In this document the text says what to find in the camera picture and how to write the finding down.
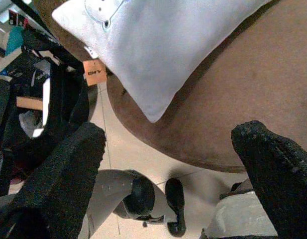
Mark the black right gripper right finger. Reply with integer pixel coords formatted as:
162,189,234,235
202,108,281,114
231,120,307,239

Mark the grey square pillow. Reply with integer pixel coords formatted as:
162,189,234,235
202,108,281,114
51,0,275,123

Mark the grey robot leg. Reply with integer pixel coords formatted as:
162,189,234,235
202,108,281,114
78,169,187,237
200,178,279,239

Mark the grey robot left leg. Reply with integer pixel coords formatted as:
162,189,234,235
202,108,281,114
78,169,187,237

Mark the white paper strip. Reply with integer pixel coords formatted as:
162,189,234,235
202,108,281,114
31,74,52,139

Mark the grey robot right leg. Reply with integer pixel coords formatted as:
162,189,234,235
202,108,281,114
200,178,279,239

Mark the brown round fabric sofa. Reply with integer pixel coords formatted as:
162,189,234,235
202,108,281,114
32,0,307,174

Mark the orange paper pillow tag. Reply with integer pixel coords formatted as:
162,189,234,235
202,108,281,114
82,60,107,87

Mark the brown cardboard piece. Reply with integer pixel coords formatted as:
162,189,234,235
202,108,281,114
15,96,44,111

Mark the black tripod pole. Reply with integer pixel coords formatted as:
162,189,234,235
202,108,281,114
11,0,60,43

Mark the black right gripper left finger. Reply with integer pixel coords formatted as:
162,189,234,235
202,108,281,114
0,121,106,239

